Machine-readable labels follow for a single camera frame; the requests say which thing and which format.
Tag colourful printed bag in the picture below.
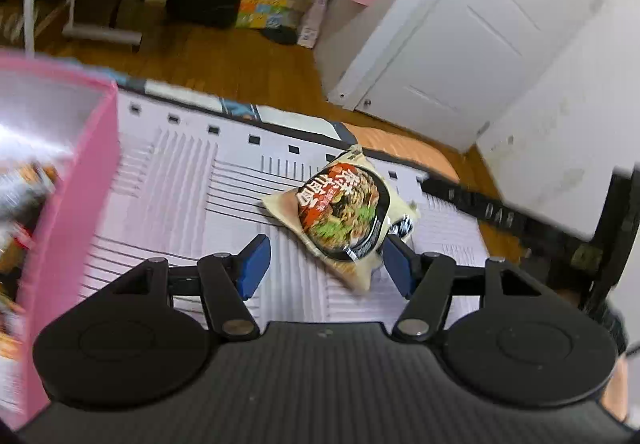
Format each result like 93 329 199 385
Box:
235 0 297 30

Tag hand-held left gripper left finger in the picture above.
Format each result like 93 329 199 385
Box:
112 234 272 343

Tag dark flat item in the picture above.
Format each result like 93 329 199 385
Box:
264 25 302 46

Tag cream noodle packet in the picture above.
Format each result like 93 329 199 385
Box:
259 144 422 295

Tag person's right forearm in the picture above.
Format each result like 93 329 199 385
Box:
600 353 640 426

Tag white door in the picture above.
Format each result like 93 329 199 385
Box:
325 0 640 155

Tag orange print snack packet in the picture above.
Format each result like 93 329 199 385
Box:
0 163 60 247
0 291 27 377

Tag pink cardboard box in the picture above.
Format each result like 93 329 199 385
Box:
0 50 122 431

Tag white paper bag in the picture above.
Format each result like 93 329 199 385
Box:
297 0 329 49

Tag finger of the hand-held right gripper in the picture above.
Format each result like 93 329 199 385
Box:
420 175 593 247

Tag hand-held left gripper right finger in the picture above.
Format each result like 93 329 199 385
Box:
384 234 544 343

